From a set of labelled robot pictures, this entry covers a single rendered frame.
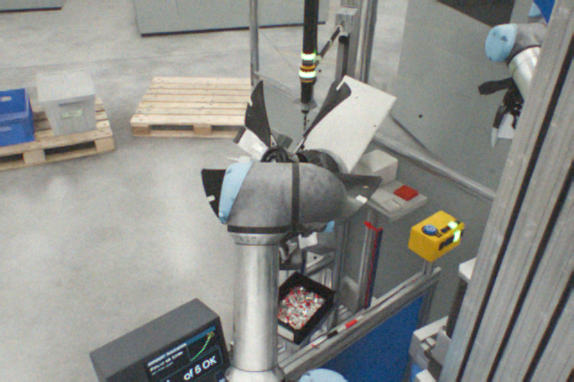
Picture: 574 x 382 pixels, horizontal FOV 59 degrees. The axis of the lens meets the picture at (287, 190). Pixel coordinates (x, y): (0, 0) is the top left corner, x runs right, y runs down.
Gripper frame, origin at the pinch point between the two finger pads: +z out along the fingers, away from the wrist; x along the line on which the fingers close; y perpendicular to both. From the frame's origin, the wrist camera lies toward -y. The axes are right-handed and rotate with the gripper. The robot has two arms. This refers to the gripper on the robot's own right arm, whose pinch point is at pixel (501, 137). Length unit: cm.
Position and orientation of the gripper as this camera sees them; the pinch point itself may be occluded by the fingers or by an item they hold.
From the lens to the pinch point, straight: 147.0
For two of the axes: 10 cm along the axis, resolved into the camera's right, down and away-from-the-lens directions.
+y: 6.3, 4.5, -6.4
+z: -0.2, 8.3, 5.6
